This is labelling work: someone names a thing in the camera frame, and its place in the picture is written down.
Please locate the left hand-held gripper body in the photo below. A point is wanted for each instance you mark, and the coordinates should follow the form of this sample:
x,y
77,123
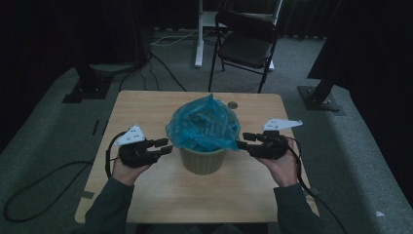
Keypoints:
x,y
134,156

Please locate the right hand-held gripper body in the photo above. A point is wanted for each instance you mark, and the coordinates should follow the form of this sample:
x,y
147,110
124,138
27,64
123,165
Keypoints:
x,y
272,148

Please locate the green ribbed bin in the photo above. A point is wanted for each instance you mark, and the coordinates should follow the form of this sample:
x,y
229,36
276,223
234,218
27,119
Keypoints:
x,y
203,162

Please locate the blue plastic bag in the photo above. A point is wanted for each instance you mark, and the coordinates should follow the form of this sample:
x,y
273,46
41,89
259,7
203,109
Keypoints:
x,y
203,126

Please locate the person's left hand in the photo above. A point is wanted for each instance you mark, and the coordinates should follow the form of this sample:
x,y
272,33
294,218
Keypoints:
x,y
128,174

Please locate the person's right hand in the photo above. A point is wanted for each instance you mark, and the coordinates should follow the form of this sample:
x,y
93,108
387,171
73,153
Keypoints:
x,y
284,169

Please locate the small round metal disc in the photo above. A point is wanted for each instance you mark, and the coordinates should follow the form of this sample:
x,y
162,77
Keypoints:
x,y
232,105

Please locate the dark floor tape strip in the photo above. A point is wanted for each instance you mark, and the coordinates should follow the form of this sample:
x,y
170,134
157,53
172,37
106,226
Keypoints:
x,y
95,127

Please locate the grey tape piece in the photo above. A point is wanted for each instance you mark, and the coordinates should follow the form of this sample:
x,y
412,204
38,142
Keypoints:
x,y
87,194

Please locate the black metal stand base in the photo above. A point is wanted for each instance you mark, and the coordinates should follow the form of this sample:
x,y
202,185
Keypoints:
x,y
319,97
87,89

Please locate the black folding chair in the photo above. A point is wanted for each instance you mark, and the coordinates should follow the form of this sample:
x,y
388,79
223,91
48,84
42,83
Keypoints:
x,y
246,48

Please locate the white paper scrap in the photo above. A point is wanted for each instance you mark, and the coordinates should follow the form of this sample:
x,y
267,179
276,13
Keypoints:
x,y
380,214

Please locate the dark curtain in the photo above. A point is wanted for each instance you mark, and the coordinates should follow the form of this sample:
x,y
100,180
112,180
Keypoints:
x,y
308,19

